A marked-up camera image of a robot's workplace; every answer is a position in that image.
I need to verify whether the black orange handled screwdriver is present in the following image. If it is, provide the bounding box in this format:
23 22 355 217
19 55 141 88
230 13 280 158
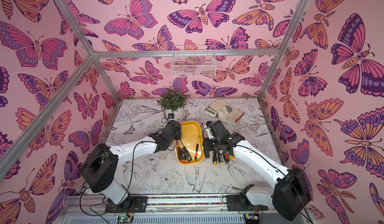
203 145 210 159

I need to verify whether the yellow plastic storage tray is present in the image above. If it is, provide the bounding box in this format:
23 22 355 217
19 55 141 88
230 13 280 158
175 121 205 166

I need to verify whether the small orange precision screwdriver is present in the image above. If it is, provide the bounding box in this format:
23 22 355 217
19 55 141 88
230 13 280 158
194 136 200 160

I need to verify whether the black yellow Deli screwdriver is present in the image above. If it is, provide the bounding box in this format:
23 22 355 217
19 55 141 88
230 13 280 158
213 151 218 166

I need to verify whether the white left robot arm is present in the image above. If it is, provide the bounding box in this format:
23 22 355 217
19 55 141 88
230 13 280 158
81 120 182 205

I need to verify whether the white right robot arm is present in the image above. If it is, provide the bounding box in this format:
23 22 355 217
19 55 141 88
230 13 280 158
203 121 311 221

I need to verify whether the black grey screwdriver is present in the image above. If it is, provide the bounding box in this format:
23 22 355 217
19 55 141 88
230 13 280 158
180 140 192 162

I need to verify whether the white plastic plant pot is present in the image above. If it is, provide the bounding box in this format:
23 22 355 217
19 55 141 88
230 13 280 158
165 107 185 122

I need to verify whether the cream green work glove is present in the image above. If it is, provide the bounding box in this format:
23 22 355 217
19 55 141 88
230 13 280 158
204 106 234 124

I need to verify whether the green leafy plant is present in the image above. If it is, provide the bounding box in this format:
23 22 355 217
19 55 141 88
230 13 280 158
157 89 187 112

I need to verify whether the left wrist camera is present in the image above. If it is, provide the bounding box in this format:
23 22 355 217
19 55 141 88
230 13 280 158
167 113 176 120

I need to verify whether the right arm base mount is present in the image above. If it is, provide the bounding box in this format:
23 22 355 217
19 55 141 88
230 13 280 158
226 184 269 212

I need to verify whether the white wire basket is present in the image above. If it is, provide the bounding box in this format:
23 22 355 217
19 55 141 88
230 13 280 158
170 45 217 78

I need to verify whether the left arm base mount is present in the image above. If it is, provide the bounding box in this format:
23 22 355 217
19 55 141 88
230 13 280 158
105 196 148 213

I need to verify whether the white slotted cable duct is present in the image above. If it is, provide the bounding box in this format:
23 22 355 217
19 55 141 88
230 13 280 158
63 214 246 224

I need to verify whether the aluminium frame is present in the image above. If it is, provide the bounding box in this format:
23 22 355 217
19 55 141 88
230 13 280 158
1 0 299 190

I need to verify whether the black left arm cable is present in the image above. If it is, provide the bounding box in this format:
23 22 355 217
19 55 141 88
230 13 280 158
78 141 160 224

